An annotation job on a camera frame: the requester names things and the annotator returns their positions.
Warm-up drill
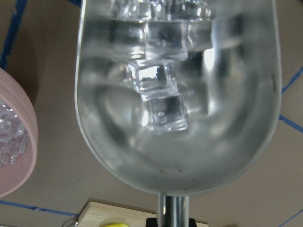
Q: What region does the silver metal ice scoop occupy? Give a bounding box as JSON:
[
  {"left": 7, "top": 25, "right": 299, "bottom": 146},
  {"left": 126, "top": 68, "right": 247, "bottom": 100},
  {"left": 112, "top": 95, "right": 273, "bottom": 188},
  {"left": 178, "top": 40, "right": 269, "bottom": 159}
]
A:
[{"left": 74, "top": 0, "right": 283, "bottom": 227}]

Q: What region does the pink bowl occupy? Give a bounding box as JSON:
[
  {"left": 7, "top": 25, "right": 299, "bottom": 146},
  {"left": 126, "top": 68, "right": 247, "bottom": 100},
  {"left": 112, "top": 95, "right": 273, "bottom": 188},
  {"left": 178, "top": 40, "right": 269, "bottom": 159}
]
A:
[{"left": 0, "top": 70, "right": 38, "bottom": 197}]

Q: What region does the pile of clear ice cubes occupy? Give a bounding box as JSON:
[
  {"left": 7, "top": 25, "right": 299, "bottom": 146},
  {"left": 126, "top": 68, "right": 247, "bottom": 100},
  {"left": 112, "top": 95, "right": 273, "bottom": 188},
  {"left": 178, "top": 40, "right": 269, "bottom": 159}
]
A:
[{"left": 0, "top": 100, "right": 29, "bottom": 167}]

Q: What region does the wooden cutting board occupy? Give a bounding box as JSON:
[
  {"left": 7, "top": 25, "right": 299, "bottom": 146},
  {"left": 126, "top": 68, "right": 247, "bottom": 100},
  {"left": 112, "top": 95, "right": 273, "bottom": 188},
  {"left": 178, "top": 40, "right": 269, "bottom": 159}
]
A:
[{"left": 78, "top": 194, "right": 207, "bottom": 227}]

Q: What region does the yellow lemon slice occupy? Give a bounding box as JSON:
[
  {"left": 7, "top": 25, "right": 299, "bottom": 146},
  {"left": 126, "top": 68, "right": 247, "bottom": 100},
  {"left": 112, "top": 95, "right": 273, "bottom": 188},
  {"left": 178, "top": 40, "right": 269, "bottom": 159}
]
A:
[{"left": 99, "top": 220, "right": 129, "bottom": 227}]

